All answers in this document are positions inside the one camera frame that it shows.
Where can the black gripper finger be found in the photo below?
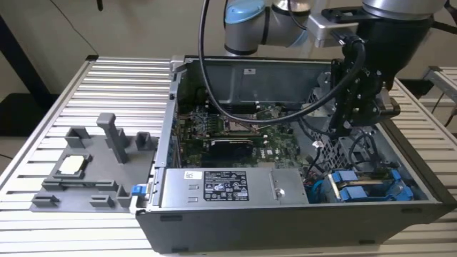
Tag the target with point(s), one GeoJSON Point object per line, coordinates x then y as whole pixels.
{"type": "Point", "coordinates": [370, 99]}
{"type": "Point", "coordinates": [343, 107]}

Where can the blue disk carrier with disk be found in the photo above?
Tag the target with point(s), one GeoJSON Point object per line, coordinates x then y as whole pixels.
{"type": "Point", "coordinates": [354, 193]}

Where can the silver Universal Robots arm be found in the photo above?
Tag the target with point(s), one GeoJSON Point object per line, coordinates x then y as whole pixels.
{"type": "Point", "coordinates": [247, 37]}

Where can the black RAM slot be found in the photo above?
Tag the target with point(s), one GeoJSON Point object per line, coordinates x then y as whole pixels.
{"type": "Point", "coordinates": [247, 104]}
{"type": "Point", "coordinates": [263, 133]}
{"type": "Point", "coordinates": [247, 111]}
{"type": "Point", "coordinates": [247, 108]}
{"type": "Point", "coordinates": [263, 136]}

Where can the metal disk bay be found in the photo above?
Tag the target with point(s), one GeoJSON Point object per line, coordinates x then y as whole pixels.
{"type": "Point", "coordinates": [418, 187]}

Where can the perforated metal drive cage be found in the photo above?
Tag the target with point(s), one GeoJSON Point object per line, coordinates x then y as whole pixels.
{"type": "Point", "coordinates": [322, 134]}

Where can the green Dell motherboard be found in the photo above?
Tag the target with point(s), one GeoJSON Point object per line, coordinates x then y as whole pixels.
{"type": "Point", "coordinates": [282, 150]}

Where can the silver chipset heatsink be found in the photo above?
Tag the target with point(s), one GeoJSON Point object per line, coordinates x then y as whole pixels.
{"type": "Point", "coordinates": [266, 163]}

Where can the CPU socket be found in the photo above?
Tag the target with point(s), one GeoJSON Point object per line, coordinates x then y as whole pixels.
{"type": "Point", "coordinates": [236, 126]}

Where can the black graphics card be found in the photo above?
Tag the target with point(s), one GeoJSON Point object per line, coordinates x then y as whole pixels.
{"type": "Point", "coordinates": [228, 152]}

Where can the black open PC case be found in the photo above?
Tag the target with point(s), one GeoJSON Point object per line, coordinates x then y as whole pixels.
{"type": "Point", "coordinates": [250, 230]}

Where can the silver power supply unit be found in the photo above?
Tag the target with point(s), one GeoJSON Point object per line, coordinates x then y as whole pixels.
{"type": "Point", "coordinates": [179, 192]}

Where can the blue case latch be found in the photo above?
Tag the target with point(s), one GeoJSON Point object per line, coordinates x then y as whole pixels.
{"type": "Point", "coordinates": [138, 191]}

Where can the gray parts rack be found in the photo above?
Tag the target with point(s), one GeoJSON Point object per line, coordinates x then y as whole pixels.
{"type": "Point", "coordinates": [100, 171]}

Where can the CPU chip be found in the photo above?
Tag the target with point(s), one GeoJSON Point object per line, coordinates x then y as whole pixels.
{"type": "Point", "coordinates": [74, 163]}

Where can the black box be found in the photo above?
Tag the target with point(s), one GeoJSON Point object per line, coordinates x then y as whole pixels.
{"type": "Point", "coordinates": [22, 115]}

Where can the dark desk leg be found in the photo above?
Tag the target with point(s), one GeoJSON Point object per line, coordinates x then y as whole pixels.
{"type": "Point", "coordinates": [22, 53]}

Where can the dark side wrist camera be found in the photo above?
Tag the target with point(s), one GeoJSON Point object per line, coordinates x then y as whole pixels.
{"type": "Point", "coordinates": [388, 107]}

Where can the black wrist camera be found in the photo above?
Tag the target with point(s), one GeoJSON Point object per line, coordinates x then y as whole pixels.
{"type": "Point", "coordinates": [343, 14]}

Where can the aluminium frame table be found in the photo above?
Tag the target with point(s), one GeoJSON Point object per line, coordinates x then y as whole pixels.
{"type": "Point", "coordinates": [443, 77]}

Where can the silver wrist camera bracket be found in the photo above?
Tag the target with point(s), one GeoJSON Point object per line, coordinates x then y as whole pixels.
{"type": "Point", "coordinates": [323, 32]}

